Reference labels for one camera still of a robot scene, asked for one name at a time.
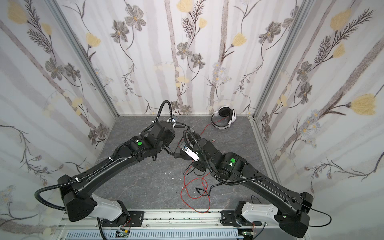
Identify black headphones with blue band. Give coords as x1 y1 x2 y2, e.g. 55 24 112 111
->
174 134 194 161

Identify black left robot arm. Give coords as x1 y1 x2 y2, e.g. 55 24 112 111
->
35 114 178 226

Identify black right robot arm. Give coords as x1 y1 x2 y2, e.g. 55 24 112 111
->
183 130 314 238

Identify white headphones with black pads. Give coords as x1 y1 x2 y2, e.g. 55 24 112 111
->
211 106 237 130

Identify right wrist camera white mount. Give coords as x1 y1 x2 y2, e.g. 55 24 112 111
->
181 145 199 162

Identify red headphone cable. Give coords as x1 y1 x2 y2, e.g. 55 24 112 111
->
177 116 229 214

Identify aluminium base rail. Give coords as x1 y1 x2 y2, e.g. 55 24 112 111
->
56 208 304 231

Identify white slotted cable duct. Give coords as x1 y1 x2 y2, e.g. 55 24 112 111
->
62 229 244 240

